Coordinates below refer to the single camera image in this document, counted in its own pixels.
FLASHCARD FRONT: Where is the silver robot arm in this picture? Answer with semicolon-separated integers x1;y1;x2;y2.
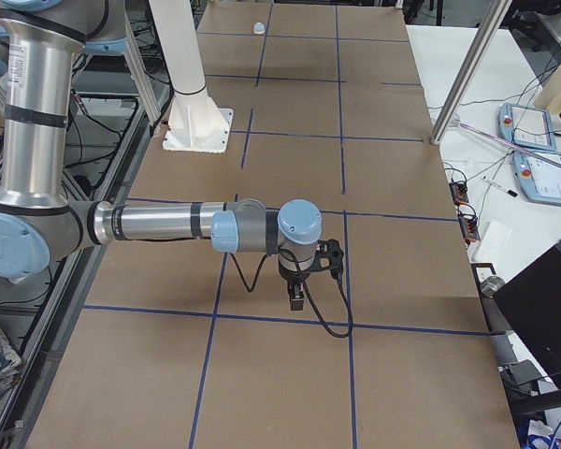
0;1;322;310

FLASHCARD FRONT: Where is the white pedestal column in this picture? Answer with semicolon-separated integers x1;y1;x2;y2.
150;0;234;153

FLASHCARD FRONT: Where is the upper teach pendant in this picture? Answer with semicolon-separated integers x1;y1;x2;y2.
497;103;556;152

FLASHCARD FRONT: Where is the lower teach pendant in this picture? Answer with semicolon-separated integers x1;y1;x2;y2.
513;152;561;206

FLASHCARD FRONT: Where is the black marker pen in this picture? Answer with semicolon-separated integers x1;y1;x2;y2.
482;177;519;197

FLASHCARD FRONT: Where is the orange black connector block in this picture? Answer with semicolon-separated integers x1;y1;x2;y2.
449;181;481;245

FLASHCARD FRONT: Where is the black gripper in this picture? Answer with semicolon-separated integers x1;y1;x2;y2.
279;268;309;311

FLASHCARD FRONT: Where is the metal rod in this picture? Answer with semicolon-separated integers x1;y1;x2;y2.
447;116;561;177

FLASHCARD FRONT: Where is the black computer monitor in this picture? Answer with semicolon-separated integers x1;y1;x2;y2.
494;245;561;388

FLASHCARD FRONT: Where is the white paper box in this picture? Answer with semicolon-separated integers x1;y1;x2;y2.
471;220;513;265

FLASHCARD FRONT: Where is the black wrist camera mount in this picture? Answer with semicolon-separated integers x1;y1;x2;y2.
310;239;344;283

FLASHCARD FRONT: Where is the aluminium frame post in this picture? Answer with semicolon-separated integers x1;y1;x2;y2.
430;0;512;145

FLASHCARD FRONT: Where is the teach pendant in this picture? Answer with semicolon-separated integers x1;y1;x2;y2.
497;103;556;152
513;152;561;206

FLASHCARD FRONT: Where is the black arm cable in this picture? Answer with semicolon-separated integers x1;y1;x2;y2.
228;250;354;338

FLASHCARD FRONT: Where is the blue and cream bell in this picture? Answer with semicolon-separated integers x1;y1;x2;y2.
252;22;266;35

